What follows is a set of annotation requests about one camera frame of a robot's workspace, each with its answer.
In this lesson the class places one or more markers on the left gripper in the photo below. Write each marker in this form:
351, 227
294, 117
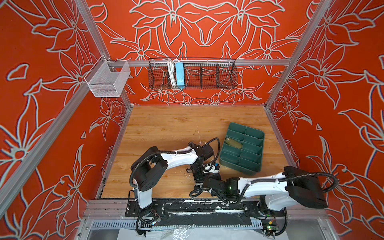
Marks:
199, 177

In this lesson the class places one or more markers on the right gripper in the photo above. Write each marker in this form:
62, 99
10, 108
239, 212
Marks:
216, 179

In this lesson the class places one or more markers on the green striped sock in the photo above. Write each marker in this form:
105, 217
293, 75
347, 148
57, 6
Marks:
233, 143

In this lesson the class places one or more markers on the green divided tray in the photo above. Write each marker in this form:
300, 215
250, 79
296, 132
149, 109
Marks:
247, 160

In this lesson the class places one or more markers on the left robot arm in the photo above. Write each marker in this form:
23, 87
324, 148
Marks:
151, 166

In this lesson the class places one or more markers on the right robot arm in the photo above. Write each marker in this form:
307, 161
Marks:
288, 188

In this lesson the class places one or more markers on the light blue box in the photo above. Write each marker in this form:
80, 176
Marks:
180, 75

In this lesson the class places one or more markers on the clear plastic bin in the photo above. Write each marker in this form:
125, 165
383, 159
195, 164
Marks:
107, 79

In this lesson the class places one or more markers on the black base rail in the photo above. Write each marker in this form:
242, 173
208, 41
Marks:
202, 213

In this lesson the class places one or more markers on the black wire basket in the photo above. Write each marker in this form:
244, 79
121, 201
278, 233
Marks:
200, 73

